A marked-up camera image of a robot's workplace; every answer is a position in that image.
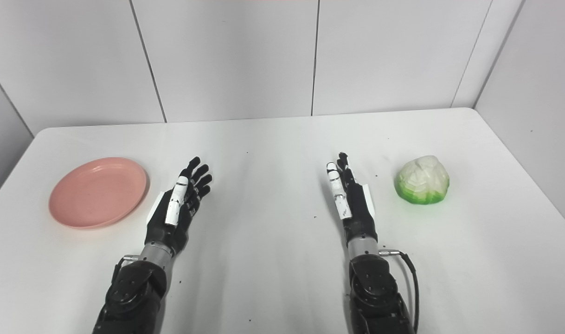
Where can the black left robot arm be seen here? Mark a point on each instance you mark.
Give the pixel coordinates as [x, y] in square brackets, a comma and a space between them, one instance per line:
[134, 292]

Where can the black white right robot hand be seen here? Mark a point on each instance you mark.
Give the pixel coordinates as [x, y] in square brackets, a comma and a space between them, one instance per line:
[359, 218]

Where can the pink round plate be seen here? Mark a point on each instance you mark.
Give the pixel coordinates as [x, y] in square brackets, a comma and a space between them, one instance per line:
[97, 192]

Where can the green white cabbage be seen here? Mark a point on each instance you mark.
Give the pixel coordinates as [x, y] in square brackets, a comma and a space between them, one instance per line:
[422, 181]

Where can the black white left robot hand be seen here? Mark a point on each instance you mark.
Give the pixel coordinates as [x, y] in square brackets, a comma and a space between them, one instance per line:
[164, 232]

